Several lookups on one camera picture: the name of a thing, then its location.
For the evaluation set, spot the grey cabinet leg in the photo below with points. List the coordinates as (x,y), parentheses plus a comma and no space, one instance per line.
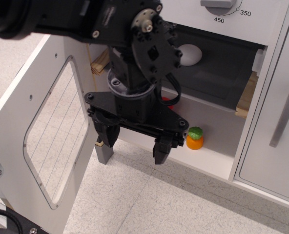
(104,153)

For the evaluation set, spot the silver cabinet door handle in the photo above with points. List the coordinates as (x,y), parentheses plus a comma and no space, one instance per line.
(281,125)

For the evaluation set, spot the white oven door with window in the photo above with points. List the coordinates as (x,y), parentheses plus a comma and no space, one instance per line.
(46,136)

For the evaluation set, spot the white egg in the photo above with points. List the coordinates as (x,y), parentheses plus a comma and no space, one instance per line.
(192,54)

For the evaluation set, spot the white cabinet door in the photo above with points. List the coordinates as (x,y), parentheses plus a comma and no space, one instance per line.
(263,168)

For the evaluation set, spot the orange toy carrot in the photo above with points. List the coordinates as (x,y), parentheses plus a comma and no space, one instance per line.
(195,139)

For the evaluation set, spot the grey oven temperature knob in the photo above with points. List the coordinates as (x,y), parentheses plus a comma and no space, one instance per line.
(218,7)

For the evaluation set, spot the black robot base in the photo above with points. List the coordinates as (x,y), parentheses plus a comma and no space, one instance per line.
(18,224)

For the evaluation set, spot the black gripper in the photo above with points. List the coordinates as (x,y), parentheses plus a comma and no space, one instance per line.
(147,116)

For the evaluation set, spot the white toy kitchen cabinet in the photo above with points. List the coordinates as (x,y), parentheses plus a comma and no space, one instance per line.
(225,132)

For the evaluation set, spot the red toy vegetable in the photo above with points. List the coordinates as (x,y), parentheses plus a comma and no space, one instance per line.
(168,102)

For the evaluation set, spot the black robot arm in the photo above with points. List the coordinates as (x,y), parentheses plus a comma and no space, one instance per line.
(90,26)

